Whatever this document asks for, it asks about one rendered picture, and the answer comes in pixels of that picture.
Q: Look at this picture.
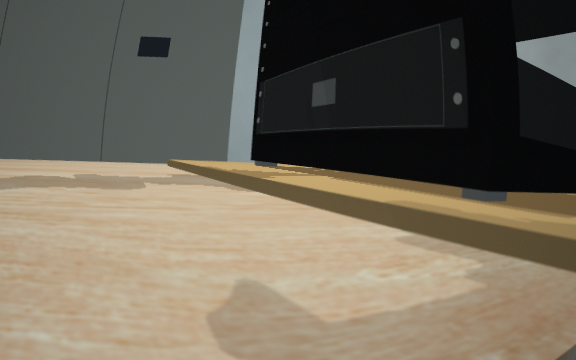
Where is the tan flat board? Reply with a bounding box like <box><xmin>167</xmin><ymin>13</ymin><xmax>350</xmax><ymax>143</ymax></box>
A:
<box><xmin>168</xmin><ymin>160</ymin><xmax>576</xmax><ymax>273</ymax></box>

